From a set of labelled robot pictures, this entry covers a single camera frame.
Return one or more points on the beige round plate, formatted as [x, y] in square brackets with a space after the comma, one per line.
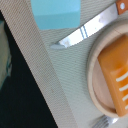
[97, 86]

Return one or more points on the wooden handled fork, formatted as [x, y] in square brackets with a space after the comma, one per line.
[105, 122]

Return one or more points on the wooden handled knife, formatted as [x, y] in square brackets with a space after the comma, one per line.
[93, 26]

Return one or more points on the yellow toy bread loaf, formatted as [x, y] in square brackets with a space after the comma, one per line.
[113, 61]

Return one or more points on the light blue cup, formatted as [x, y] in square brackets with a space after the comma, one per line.
[56, 14]

